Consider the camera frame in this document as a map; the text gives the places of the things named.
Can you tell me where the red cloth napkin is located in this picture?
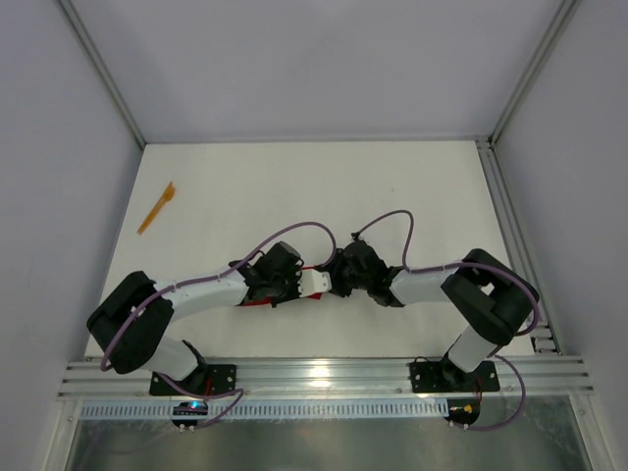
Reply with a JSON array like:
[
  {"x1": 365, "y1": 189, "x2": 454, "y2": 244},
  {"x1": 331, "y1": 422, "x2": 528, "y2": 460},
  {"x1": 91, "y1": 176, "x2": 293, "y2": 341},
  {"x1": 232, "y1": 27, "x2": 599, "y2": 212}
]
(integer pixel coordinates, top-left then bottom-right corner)
[{"x1": 241, "y1": 269, "x2": 331, "y2": 307}]

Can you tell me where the aluminium frame post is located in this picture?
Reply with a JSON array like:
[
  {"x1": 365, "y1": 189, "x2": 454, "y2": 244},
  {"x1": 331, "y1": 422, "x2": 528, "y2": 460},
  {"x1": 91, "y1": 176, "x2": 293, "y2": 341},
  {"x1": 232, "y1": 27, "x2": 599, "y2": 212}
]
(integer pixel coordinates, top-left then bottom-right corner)
[
  {"x1": 488, "y1": 0, "x2": 581, "y2": 147},
  {"x1": 54, "y1": 0, "x2": 147, "y2": 150}
]

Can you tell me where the orange plastic fork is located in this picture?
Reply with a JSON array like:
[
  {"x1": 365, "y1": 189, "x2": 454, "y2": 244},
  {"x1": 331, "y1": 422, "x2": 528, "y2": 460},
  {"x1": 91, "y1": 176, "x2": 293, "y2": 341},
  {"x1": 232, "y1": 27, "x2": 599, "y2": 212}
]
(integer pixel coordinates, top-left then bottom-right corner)
[{"x1": 136, "y1": 182, "x2": 176, "y2": 236}]

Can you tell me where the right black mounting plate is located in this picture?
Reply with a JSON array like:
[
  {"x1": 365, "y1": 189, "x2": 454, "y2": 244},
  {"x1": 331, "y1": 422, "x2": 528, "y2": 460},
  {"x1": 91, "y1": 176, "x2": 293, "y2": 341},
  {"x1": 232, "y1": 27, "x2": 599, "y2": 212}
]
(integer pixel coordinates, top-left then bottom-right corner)
[{"x1": 408, "y1": 358, "x2": 500, "y2": 393}]

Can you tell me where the black mounting plate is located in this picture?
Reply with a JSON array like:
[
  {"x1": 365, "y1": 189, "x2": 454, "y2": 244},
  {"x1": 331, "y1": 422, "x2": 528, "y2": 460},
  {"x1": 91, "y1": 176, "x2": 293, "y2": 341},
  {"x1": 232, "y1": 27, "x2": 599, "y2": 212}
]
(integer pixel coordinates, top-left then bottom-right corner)
[
  {"x1": 149, "y1": 364, "x2": 237, "y2": 397},
  {"x1": 408, "y1": 358, "x2": 500, "y2": 393}
]

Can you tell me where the white slotted cable duct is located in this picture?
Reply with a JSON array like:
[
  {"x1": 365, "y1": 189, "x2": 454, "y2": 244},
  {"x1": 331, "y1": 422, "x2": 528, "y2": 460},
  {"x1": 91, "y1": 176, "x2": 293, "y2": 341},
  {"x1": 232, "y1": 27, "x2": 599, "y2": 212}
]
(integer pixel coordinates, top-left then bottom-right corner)
[{"x1": 78, "y1": 396, "x2": 449, "y2": 421}]

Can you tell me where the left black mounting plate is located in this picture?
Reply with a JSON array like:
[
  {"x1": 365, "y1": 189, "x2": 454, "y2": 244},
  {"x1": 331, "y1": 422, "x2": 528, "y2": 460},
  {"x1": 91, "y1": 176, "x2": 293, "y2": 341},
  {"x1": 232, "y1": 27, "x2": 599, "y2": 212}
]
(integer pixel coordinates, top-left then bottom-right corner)
[{"x1": 149, "y1": 364, "x2": 237, "y2": 397}]

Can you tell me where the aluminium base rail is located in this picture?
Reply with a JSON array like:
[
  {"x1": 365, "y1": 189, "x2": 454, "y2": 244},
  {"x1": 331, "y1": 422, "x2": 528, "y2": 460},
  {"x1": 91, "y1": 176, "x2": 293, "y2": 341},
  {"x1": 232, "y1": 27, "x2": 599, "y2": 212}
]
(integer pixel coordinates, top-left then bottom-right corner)
[{"x1": 57, "y1": 355, "x2": 594, "y2": 400}]

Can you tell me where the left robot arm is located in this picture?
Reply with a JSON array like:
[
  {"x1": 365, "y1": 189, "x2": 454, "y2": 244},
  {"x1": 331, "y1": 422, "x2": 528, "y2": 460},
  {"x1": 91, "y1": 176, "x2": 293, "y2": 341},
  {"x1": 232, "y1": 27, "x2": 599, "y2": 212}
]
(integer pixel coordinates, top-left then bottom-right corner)
[{"x1": 86, "y1": 241, "x2": 303, "y2": 397}]

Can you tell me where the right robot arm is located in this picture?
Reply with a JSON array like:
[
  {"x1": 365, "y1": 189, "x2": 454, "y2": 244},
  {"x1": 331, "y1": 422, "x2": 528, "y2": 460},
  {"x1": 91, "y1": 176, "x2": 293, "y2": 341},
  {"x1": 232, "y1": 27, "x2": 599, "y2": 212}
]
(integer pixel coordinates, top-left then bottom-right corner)
[{"x1": 319, "y1": 239, "x2": 540, "y2": 393}]

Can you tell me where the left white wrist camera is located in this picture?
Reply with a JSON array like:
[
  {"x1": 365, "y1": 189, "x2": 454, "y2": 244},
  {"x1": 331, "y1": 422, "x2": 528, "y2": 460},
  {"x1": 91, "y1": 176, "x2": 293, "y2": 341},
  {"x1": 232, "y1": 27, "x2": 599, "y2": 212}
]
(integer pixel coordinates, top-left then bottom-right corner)
[{"x1": 297, "y1": 269, "x2": 332, "y2": 298}]

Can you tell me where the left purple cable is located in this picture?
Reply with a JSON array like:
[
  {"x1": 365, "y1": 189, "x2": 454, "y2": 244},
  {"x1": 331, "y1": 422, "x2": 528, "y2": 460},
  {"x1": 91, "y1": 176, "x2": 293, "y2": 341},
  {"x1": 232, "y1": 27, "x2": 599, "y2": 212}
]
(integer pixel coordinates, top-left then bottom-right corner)
[{"x1": 100, "y1": 221, "x2": 340, "y2": 374}]

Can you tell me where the right aluminium frame post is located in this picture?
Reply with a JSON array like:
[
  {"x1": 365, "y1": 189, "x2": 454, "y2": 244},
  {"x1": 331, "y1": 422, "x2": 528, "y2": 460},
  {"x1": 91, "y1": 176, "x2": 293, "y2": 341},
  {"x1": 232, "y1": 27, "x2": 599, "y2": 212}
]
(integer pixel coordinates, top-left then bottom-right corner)
[{"x1": 488, "y1": 0, "x2": 581, "y2": 147}]

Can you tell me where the left aluminium frame post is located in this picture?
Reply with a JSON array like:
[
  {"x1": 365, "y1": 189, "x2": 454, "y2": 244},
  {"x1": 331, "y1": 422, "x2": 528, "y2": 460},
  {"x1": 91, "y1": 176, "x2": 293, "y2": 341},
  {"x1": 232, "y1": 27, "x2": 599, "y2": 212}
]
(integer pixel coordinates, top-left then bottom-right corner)
[{"x1": 54, "y1": 0, "x2": 147, "y2": 150}]

